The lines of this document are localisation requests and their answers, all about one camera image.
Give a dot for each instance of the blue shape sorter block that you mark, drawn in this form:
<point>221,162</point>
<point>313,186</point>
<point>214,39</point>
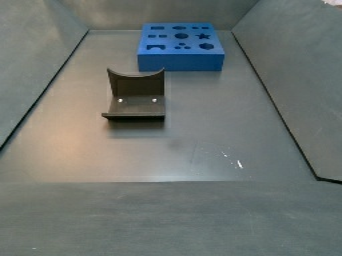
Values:
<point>180,47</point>

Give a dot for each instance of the black curved holder bracket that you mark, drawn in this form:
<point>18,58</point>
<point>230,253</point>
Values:
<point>138,96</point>

